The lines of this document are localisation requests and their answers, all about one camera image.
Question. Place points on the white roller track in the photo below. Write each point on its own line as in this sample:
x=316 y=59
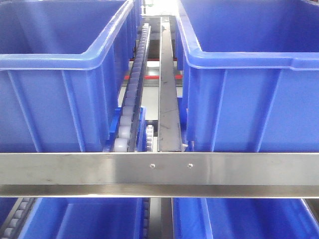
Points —
x=131 y=127

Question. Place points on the lower centre roller track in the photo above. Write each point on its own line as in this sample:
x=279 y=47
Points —
x=146 y=220

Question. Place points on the blue bin upper right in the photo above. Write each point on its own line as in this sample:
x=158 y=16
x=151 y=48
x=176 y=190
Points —
x=251 y=74

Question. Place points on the blue bin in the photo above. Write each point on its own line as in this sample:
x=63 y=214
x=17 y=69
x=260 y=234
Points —
x=212 y=218
x=251 y=74
x=62 y=63
x=85 y=218

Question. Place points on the blue bin lower right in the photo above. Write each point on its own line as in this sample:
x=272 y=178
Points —
x=212 y=218

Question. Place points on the blue bin upper left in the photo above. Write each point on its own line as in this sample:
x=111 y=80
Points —
x=62 y=63

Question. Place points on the blue bin lower left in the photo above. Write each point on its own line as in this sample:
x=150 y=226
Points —
x=85 y=218

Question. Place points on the lower left roller track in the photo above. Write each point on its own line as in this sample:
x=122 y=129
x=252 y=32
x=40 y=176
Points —
x=13 y=214

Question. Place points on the steel divider rail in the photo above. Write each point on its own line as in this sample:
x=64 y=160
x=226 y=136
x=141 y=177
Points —
x=169 y=130

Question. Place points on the stainless steel shelf frame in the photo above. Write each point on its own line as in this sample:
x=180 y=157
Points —
x=160 y=174

